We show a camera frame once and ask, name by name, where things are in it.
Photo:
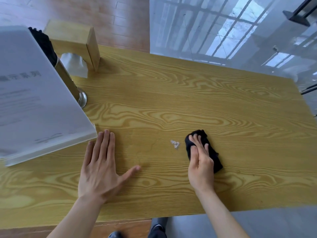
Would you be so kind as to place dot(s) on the person's right hand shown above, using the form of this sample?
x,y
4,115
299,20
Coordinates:
x,y
201,172

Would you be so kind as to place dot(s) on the person's left hand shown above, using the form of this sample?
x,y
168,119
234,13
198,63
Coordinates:
x,y
97,173

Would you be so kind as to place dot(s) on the person's right little finger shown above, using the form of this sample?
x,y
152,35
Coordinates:
x,y
207,149

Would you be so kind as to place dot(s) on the person's right thumb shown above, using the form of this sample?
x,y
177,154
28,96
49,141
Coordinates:
x,y
194,157

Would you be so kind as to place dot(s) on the person's left thumb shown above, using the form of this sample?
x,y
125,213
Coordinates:
x,y
130,172

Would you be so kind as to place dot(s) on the person's left little finger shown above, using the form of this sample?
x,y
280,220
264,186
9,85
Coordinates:
x,y
89,152

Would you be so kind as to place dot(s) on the person's left middle finger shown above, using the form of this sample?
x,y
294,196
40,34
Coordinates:
x,y
104,144

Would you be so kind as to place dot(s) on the person's right middle finger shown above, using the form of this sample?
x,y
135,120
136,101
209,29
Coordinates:
x,y
199,142

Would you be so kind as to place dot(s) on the black cleaning cloth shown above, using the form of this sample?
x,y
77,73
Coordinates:
x,y
215,158

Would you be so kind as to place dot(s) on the person's right forearm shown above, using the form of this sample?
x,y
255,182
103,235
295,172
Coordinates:
x,y
219,215

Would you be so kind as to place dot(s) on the person's left forearm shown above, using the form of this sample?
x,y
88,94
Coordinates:
x,y
76,219

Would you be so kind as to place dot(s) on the white paper crumbs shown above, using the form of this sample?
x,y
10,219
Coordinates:
x,y
175,144

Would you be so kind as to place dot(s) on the person's dark trouser leg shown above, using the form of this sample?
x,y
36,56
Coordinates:
x,y
158,228

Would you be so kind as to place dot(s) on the steel cylinder holder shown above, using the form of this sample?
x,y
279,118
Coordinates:
x,y
71,85

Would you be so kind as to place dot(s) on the clear acrylic sign stand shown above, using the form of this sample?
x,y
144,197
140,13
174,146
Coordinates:
x,y
37,96

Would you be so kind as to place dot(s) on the white tissue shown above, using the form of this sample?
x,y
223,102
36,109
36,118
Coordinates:
x,y
74,65

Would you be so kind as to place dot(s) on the wooden tissue box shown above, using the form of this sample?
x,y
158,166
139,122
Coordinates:
x,y
71,38

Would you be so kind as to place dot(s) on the black metal chair leg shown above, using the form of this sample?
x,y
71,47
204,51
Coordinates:
x,y
309,89

